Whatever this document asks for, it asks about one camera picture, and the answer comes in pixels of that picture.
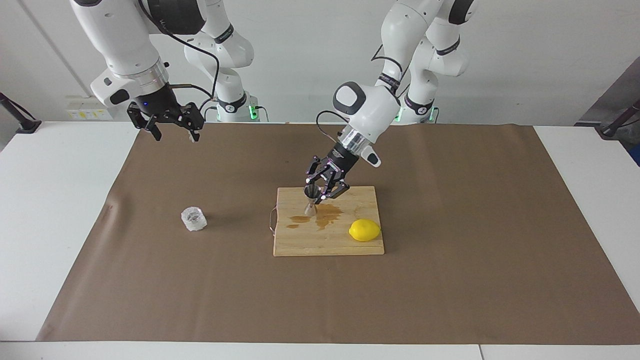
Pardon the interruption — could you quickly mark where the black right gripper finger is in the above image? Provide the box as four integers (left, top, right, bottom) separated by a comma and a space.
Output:
126, 102, 163, 142
172, 102, 205, 144

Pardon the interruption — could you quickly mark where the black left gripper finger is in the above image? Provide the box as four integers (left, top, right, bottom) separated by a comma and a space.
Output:
317, 175, 351, 205
305, 156, 326, 188

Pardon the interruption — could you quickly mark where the steel double jigger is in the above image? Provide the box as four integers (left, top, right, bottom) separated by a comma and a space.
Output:
303, 184, 321, 217

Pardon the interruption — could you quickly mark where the yellow lemon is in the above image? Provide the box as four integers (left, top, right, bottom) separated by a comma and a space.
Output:
348, 218, 382, 243

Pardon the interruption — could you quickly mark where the wooden cutting board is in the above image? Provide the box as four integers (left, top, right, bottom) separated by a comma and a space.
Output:
269, 186, 385, 257

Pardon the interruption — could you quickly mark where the brown paper table mat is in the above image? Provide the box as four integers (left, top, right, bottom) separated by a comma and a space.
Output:
36, 122, 640, 346

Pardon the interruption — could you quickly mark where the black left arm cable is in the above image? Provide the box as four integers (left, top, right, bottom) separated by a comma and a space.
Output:
316, 44, 406, 147

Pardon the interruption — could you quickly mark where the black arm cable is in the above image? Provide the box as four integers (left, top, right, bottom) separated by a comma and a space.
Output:
137, 0, 222, 123
316, 44, 406, 147

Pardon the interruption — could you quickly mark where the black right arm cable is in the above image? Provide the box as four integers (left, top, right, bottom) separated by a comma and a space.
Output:
137, 0, 222, 123

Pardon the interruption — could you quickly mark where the white wall socket strip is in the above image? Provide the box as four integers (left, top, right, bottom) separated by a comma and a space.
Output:
66, 96, 113, 121

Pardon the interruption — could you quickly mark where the black clamp mount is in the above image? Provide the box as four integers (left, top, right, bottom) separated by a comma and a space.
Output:
0, 92, 42, 134
595, 99, 640, 140

